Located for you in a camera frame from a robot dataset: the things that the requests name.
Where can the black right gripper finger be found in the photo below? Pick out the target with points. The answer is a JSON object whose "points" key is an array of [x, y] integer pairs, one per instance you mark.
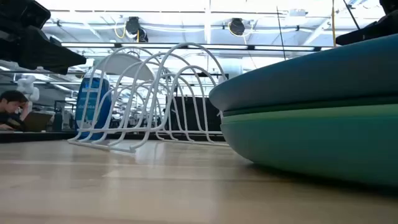
{"points": [[376, 31]]}

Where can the white curved shade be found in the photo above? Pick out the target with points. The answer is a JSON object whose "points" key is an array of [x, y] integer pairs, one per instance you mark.
{"points": [[124, 65]]}

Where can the dark blue plate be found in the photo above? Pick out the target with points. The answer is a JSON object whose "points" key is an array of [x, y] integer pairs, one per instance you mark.
{"points": [[311, 77]]}

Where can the person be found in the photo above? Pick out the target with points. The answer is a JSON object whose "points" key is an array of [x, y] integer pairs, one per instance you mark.
{"points": [[11, 102]]}

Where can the blue dish soap bottle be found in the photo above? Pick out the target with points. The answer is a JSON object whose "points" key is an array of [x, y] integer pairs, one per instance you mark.
{"points": [[88, 109]]}

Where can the black monitor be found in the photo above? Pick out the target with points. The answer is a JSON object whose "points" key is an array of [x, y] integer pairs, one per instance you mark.
{"points": [[194, 115]]}

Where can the teal plate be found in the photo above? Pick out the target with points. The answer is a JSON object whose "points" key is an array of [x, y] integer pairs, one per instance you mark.
{"points": [[311, 146]]}

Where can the brown laptop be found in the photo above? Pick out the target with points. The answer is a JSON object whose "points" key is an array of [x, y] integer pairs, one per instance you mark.
{"points": [[37, 121]]}

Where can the dark green plate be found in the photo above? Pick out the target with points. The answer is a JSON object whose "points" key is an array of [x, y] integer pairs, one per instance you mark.
{"points": [[311, 109]]}

